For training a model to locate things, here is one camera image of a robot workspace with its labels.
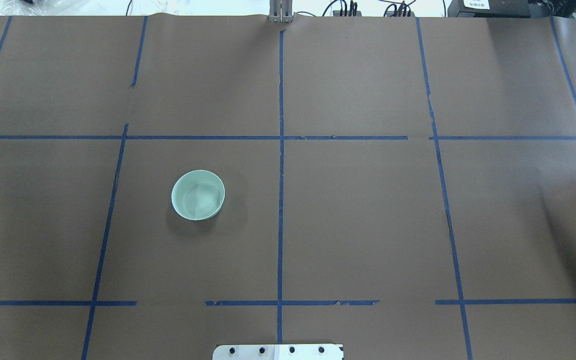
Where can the black desktop box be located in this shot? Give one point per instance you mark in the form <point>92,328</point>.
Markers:
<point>489,9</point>

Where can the mint green bowl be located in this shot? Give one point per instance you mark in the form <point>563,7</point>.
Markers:
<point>198,195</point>

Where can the aluminium frame post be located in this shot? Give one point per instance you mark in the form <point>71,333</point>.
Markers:
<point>281,11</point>

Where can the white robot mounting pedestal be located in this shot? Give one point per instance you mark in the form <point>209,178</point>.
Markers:
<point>300,351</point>

